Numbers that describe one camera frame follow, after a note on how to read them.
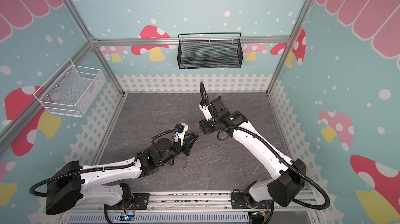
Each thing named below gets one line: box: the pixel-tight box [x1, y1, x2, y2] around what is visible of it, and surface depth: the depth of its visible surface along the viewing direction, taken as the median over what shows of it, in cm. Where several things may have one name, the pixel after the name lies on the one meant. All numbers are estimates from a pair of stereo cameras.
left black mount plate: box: [118, 192, 152, 210], surface depth 75 cm
